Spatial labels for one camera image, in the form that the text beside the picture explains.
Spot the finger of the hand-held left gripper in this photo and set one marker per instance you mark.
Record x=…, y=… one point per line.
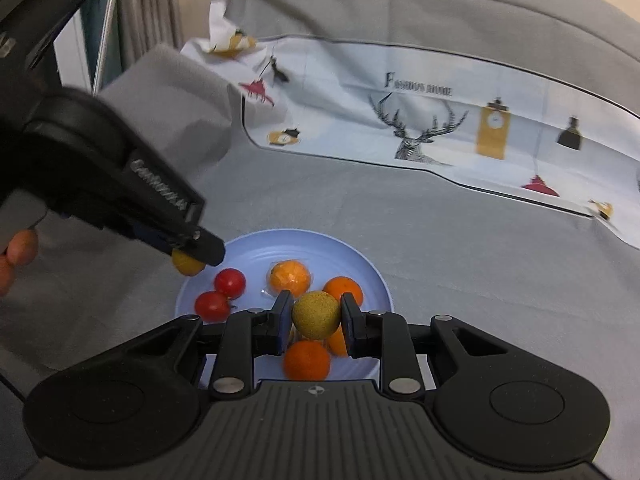
x=200, y=245

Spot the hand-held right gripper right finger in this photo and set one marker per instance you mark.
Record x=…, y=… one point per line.
x=348, y=328

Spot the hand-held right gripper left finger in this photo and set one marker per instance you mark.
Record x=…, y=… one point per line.
x=285, y=321

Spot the small yellow fruit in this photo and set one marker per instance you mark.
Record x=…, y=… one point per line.
x=186, y=266

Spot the yellow-green round fruit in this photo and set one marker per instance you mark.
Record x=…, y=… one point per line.
x=315, y=314

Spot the plastic-wrapped orange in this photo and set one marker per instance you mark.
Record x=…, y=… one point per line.
x=289, y=276

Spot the red tomato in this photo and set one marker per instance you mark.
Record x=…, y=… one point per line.
x=230, y=282
x=212, y=306

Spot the light blue plate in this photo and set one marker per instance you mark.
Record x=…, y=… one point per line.
x=260, y=250

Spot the person's left hand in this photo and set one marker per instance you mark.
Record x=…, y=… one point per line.
x=20, y=250

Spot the metal pole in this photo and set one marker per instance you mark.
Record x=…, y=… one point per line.
x=104, y=40

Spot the beige curtain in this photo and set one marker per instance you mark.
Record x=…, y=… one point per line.
x=150, y=0

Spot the white printed cloth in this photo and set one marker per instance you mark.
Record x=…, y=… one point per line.
x=350, y=110

